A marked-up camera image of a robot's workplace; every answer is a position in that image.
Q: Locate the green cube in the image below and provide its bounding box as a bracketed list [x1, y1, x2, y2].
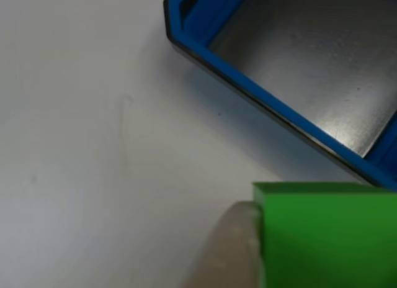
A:
[251, 181, 397, 288]

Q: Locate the blue box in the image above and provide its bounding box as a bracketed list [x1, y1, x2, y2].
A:
[163, 0, 397, 191]

